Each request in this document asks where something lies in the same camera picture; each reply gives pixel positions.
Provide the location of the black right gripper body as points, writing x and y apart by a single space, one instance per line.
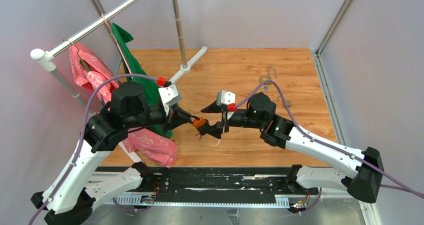
226 122

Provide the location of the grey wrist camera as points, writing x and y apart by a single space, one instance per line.
170 95
225 98

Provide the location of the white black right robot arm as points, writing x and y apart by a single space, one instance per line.
350 169

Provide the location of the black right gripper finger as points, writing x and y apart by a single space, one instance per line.
213 108
215 130

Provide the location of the orange black Opel padlock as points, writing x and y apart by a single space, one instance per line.
201 124

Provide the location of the white metal clothes rack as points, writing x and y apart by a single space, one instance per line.
46 58

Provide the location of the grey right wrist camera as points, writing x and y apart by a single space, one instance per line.
225 98

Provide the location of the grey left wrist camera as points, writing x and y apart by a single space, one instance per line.
170 95

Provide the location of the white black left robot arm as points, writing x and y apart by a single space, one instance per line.
69 200

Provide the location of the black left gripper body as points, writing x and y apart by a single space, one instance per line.
169 118

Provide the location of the large brass padlock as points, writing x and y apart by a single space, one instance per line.
271 73

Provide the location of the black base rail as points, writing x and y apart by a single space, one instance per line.
220 187

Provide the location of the small brass padlock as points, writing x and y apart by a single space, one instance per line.
285 103

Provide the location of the aluminium frame post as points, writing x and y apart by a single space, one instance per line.
317 55

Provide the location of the green garment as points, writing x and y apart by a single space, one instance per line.
151 88

